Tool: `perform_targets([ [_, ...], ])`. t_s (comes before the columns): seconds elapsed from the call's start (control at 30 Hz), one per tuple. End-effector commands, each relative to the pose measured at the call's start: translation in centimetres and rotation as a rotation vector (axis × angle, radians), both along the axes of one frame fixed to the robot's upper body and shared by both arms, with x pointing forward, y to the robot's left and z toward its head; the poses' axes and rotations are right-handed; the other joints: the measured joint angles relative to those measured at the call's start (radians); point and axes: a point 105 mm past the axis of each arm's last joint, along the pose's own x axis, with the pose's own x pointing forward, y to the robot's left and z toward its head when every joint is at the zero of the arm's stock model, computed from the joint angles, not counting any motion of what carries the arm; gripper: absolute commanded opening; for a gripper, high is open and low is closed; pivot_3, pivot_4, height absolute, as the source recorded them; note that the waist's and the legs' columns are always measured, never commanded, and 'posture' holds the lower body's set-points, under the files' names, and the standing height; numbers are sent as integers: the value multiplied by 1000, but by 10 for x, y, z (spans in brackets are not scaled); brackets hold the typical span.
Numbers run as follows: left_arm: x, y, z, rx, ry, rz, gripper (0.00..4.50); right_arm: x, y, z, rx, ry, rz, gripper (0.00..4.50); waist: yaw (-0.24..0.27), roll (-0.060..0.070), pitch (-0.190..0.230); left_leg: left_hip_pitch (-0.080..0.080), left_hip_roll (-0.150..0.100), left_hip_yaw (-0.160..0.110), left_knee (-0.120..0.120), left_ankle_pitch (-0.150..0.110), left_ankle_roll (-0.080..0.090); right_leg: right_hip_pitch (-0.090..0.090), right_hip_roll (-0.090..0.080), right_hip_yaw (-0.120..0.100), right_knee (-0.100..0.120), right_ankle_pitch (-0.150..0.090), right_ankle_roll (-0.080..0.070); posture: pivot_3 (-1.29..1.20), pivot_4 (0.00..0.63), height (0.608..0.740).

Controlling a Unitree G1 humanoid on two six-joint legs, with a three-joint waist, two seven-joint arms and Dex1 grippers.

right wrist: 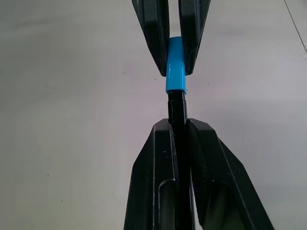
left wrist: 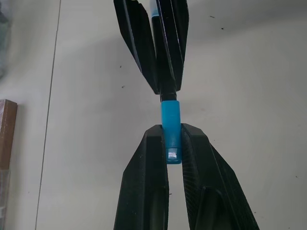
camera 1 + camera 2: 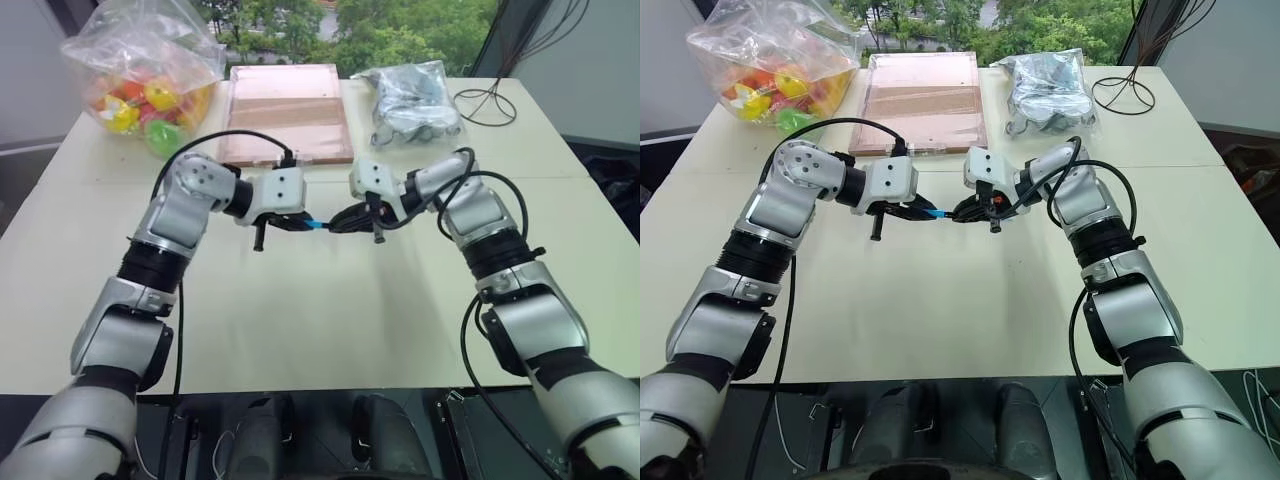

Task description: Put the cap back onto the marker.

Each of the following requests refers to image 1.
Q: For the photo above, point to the blue marker cap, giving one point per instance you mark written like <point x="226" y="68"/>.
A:
<point x="175" y="74"/>

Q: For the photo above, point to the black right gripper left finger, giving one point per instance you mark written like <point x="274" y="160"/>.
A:
<point x="153" y="167"/>

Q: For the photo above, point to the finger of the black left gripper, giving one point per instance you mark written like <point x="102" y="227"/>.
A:
<point x="193" y="24"/>
<point x="153" y="21"/>

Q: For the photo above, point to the black marker pen body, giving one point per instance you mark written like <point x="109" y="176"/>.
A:
<point x="176" y="107"/>

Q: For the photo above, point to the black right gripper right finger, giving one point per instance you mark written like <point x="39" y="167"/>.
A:
<point x="216" y="172"/>

